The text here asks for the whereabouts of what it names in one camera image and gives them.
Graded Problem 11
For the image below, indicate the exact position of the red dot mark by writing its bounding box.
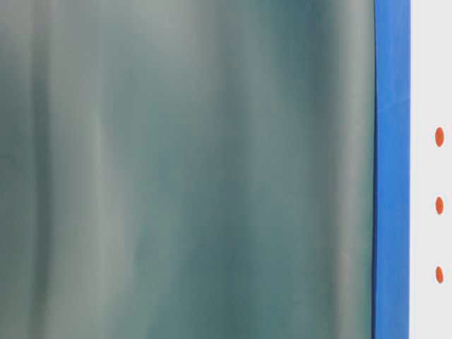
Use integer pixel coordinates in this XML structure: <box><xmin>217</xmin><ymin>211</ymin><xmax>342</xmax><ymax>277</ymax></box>
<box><xmin>435</xmin><ymin>196</ymin><xmax>444</xmax><ymax>215</ymax></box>
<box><xmin>435</xmin><ymin>266</ymin><xmax>444</xmax><ymax>283</ymax></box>
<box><xmin>434</xmin><ymin>127</ymin><xmax>444</xmax><ymax>147</ymax></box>

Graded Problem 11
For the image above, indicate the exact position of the green curtain backdrop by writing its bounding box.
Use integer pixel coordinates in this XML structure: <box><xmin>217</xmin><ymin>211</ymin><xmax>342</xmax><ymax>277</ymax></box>
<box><xmin>1</xmin><ymin>1</ymin><xmax>374</xmax><ymax>338</ymax></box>

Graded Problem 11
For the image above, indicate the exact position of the blue table cloth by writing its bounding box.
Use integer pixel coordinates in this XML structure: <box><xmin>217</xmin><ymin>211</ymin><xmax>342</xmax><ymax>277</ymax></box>
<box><xmin>372</xmin><ymin>1</ymin><xmax>410</xmax><ymax>338</ymax></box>

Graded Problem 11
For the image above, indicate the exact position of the white foam board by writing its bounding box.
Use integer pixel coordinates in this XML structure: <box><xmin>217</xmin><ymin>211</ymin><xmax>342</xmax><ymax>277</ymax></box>
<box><xmin>410</xmin><ymin>1</ymin><xmax>451</xmax><ymax>338</ymax></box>

